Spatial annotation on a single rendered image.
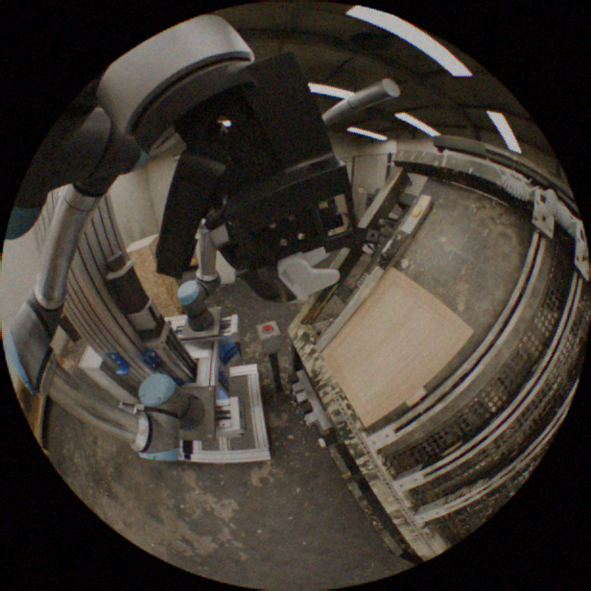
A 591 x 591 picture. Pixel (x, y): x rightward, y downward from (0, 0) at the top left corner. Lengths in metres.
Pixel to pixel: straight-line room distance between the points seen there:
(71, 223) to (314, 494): 1.81
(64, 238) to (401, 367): 0.92
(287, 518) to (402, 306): 1.71
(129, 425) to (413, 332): 0.91
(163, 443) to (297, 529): 1.45
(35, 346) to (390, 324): 1.04
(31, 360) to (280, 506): 1.67
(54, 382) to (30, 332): 0.10
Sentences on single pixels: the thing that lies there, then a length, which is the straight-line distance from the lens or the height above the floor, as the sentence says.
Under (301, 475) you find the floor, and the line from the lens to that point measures 1.69.
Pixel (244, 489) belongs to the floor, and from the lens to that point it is 1.76.
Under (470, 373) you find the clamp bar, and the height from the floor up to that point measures 1.30.
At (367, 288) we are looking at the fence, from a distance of 0.81.
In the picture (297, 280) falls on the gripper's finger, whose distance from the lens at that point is 0.15.
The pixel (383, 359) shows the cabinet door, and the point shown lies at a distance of 0.76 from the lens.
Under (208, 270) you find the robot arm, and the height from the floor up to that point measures 1.31.
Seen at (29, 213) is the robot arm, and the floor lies 1.73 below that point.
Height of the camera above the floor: 1.68
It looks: 38 degrees down
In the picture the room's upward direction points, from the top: straight up
